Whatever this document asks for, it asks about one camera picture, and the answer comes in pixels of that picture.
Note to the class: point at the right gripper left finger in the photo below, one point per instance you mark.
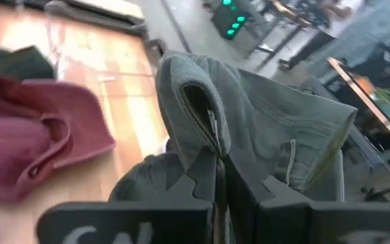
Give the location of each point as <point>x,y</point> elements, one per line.
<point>130,220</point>

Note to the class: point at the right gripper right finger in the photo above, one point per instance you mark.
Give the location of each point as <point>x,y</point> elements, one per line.
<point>317,223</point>

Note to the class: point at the dark green baseball cap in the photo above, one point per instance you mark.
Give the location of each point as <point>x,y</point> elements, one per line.
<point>249,101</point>
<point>12,64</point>

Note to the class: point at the maroon baseball cap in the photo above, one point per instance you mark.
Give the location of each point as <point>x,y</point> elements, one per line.
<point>12,142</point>

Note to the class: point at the wooden background table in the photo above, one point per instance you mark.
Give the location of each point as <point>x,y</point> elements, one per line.
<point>367,98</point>

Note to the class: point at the small background plant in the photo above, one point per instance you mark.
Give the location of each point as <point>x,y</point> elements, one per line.
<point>386,101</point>

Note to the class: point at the orange object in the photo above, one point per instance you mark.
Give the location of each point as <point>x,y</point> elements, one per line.
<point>365,85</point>

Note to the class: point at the person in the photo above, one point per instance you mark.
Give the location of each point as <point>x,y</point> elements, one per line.
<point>317,44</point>
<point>378,34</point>

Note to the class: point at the black device green lights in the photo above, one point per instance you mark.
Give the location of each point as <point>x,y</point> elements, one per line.
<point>230,18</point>

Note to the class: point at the black aluminium table frame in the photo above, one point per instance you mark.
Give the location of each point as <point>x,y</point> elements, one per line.
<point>97,18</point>

